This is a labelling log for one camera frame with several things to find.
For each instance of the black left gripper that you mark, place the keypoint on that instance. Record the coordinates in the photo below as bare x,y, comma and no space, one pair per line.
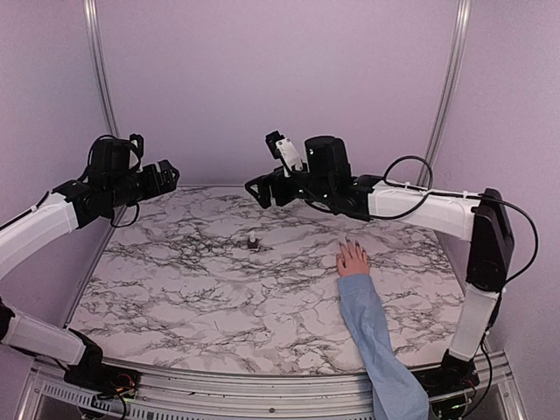
167,183

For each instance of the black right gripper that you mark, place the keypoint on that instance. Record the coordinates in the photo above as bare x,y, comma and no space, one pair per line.
283,198

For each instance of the dark red nail polish bottle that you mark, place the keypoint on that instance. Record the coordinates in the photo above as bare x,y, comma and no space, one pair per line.
253,244

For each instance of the forearm in blue sleeve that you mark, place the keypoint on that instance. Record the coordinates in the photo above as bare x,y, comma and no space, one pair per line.
396,393

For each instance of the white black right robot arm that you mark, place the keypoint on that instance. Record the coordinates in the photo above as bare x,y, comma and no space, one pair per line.
323,179

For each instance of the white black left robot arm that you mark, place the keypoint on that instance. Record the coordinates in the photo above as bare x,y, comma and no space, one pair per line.
115,176

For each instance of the person's hand with painted nails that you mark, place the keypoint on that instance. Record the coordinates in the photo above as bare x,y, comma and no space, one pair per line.
352,259

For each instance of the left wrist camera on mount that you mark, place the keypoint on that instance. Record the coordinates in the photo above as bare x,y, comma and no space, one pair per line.
136,142

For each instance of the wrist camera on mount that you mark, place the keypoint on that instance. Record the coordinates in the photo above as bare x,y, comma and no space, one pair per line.
136,142
283,149

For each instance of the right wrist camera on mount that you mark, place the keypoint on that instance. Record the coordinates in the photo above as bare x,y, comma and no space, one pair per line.
283,149

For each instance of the aluminium corner post left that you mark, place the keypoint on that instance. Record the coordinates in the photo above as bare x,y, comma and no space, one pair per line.
100,72

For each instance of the aluminium corner post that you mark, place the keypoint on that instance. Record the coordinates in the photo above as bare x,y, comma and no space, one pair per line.
100,72
451,79

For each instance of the aluminium front frame rail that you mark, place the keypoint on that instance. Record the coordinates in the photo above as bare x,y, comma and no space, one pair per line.
168,393

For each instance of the aluminium corner post right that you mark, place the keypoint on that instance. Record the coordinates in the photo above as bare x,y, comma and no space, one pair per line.
451,79

